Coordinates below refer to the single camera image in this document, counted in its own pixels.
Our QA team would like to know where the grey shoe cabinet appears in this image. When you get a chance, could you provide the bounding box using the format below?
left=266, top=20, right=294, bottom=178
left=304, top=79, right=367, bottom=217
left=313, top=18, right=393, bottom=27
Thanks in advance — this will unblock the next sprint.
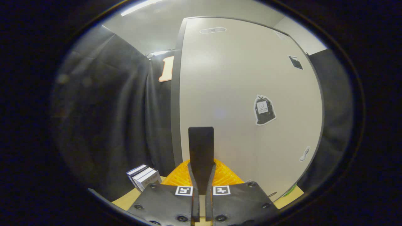
left=171, top=18, right=189, bottom=167

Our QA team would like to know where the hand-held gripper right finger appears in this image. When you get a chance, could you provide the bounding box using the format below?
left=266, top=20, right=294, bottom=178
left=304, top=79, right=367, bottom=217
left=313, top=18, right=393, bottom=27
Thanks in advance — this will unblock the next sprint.
left=201, top=127, right=279, bottom=226

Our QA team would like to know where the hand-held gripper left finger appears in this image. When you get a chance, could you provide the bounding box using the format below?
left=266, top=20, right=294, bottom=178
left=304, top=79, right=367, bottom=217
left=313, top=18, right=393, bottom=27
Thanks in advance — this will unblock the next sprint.
left=127, top=127, right=202, bottom=226

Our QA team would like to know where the blue-edged white book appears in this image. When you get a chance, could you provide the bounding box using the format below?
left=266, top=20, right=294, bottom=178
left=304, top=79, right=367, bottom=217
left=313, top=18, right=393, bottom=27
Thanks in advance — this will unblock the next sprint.
left=126, top=164, right=148, bottom=184

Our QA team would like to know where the green object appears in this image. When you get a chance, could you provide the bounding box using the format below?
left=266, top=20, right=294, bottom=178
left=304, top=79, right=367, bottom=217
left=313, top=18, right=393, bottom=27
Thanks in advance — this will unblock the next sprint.
left=283, top=184, right=297, bottom=197

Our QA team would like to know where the white shoe cabinet door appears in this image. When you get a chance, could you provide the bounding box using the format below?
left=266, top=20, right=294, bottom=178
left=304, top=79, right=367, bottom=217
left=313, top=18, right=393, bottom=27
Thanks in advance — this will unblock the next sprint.
left=179, top=17, right=324, bottom=202

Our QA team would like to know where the black backdrop cloth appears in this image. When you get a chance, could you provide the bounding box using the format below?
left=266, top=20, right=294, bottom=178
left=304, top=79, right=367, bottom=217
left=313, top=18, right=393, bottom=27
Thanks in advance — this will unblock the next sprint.
left=52, top=25, right=176, bottom=201
left=298, top=49, right=355, bottom=192

